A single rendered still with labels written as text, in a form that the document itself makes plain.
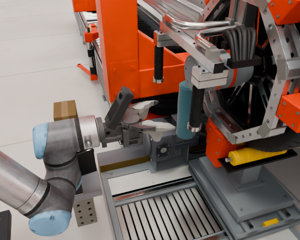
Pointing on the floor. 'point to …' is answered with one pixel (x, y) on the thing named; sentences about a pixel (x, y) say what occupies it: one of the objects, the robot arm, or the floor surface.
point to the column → (85, 212)
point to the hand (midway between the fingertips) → (166, 111)
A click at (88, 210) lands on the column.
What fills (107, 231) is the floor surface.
